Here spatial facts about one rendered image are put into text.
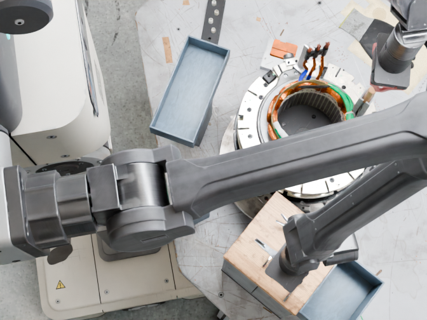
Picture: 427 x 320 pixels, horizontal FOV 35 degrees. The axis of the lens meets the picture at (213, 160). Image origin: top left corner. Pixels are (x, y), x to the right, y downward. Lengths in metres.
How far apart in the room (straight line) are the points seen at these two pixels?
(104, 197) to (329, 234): 0.40
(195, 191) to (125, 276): 1.57
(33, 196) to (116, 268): 1.57
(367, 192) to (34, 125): 0.44
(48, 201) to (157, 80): 1.18
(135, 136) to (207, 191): 1.93
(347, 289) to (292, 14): 0.83
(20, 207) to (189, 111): 0.92
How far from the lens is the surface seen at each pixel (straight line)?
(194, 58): 1.66
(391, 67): 1.27
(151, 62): 1.93
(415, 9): 1.16
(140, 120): 2.69
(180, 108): 1.61
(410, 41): 1.20
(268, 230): 1.50
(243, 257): 1.49
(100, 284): 2.31
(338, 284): 1.59
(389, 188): 0.90
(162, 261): 2.30
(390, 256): 1.84
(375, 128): 0.75
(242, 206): 1.78
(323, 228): 1.03
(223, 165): 0.76
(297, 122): 1.62
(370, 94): 1.46
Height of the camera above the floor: 2.54
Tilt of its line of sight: 75 degrees down
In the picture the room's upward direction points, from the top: 4 degrees clockwise
